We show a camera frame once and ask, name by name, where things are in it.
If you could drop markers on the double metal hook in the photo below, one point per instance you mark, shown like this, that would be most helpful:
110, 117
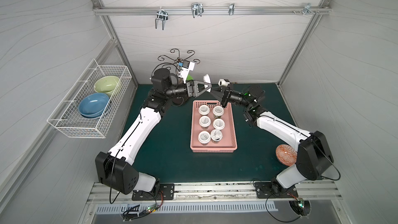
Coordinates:
161, 17
197, 9

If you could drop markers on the pink plastic basket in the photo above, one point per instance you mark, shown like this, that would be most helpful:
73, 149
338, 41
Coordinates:
212, 128

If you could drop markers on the double metal hook left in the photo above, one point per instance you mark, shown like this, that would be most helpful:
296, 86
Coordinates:
161, 17

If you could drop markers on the light green bowl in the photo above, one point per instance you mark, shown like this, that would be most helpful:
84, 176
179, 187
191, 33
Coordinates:
109, 85

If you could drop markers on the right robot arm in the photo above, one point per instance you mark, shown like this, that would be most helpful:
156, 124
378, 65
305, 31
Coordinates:
313, 153

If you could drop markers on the green upturned goblet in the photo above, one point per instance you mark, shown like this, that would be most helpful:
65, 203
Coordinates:
189, 77

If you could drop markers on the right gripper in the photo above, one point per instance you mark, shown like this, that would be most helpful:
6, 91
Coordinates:
228, 95

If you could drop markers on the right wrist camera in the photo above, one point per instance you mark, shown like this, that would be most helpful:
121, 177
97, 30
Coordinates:
223, 82

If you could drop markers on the orange patterned bowl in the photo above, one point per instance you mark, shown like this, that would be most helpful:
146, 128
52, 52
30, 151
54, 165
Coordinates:
286, 155

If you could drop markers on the aluminium top rail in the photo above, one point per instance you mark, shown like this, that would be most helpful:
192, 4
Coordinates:
214, 11

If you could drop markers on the blue bowl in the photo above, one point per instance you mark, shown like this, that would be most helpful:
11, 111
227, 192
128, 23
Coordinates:
93, 105

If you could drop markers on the dark metal cup tree stand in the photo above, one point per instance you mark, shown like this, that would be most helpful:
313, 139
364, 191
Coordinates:
167, 60

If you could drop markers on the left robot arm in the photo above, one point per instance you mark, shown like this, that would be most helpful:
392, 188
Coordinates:
115, 167

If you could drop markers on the white wire wall basket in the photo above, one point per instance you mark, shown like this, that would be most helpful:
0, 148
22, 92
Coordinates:
66, 117

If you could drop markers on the aluminium rail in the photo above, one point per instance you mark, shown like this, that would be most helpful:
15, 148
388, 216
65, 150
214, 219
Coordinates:
221, 191
214, 11

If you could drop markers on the metal hook right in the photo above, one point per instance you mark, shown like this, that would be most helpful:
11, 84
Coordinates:
307, 10

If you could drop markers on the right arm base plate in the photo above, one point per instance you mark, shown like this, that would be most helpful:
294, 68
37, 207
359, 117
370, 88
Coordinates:
264, 189

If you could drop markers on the single metal hook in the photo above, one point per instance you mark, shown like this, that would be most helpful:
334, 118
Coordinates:
231, 9

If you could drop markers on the aluminium front rail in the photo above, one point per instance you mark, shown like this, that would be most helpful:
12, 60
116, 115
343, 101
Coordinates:
221, 191

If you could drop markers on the double metal hook middle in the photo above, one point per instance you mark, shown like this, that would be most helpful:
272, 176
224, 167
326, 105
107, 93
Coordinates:
197, 9

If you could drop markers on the yogurt cup mid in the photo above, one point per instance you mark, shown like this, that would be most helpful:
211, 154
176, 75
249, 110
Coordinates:
205, 122
218, 124

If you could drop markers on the yogurt cup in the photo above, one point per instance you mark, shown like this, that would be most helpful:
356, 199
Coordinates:
204, 110
204, 138
216, 136
218, 111

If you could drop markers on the white slotted cable duct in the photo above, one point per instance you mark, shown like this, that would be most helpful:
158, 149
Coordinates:
191, 207

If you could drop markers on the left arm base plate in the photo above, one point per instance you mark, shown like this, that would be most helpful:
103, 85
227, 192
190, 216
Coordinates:
162, 191

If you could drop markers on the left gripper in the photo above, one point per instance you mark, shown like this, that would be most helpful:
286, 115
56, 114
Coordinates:
190, 88

